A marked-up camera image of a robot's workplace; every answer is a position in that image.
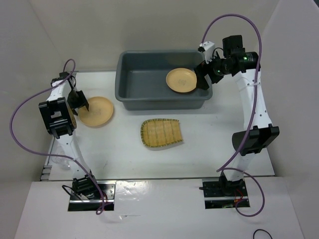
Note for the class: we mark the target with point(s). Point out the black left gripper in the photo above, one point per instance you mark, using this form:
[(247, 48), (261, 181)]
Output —
[(81, 102)]

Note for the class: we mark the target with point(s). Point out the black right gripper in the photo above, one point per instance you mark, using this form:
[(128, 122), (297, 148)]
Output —
[(202, 69)]

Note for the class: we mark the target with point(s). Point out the tan plate with bear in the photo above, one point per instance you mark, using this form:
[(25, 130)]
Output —
[(181, 80)]

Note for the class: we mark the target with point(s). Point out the woven bamboo tray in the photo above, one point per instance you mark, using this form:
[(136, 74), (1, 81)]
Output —
[(156, 133)]

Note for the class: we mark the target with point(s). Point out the clear plastic cup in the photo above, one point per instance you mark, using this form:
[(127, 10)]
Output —
[(62, 162)]

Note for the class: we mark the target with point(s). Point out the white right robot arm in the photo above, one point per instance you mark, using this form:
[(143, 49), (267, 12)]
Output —
[(259, 131)]

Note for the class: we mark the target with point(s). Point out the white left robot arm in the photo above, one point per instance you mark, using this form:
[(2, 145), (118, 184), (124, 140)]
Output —
[(58, 113)]

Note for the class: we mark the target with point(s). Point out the grey plastic bin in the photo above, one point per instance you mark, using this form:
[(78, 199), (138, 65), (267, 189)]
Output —
[(140, 82)]

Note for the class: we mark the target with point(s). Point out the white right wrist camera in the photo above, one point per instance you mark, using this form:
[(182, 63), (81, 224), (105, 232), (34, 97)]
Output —
[(207, 49)]

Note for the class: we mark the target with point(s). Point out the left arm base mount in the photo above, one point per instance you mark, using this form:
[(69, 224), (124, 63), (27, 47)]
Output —
[(80, 203)]

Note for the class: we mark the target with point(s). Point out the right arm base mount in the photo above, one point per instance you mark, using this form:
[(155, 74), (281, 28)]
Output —
[(215, 197)]

